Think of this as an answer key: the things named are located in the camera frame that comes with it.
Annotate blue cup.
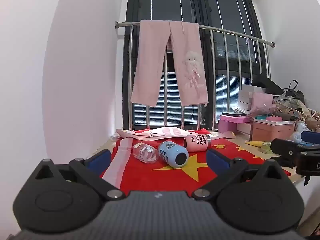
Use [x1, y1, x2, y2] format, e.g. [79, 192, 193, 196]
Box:
[158, 140, 189, 169]

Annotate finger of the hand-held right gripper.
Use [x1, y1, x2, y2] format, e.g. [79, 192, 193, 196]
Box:
[271, 138, 304, 168]
[301, 131, 320, 145]

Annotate metal railing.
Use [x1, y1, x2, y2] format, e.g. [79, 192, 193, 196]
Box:
[115, 21, 276, 132]

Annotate red cloth with yellow stars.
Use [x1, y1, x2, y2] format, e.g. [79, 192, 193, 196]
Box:
[100, 129, 292, 192]

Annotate pink white striped cloth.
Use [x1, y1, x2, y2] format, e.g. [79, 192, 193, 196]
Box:
[102, 137, 133, 188]

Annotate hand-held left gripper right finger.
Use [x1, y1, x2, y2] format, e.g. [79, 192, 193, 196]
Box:
[191, 148, 284, 201]

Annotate pink foam block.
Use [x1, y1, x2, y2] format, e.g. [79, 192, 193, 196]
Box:
[218, 115, 251, 133]

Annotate black framed window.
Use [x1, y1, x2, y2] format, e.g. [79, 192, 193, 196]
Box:
[122, 0, 272, 131]

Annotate black bag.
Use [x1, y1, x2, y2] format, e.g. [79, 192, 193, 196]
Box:
[251, 74, 284, 94]

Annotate pink cup with black print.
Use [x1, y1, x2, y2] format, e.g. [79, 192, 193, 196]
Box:
[184, 134, 212, 152]

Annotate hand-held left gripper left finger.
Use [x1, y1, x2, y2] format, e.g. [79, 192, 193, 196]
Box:
[34, 149, 126, 201]

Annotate pink pants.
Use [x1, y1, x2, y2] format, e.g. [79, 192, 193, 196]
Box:
[130, 19, 209, 107]

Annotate white figurine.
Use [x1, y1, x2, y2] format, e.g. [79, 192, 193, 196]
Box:
[287, 120, 311, 143]

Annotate patterned beige bag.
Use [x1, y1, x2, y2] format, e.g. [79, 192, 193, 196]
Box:
[273, 97, 320, 132]

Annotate green tape roll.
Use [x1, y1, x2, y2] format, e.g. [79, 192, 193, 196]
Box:
[260, 142, 274, 154]

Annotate white pink garment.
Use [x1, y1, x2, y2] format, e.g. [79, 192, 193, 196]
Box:
[116, 127, 236, 141]

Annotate black handbag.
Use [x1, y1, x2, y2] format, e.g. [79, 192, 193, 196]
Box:
[282, 79, 306, 104]

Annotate white boxes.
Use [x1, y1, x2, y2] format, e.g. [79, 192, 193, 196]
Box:
[237, 84, 266, 111]

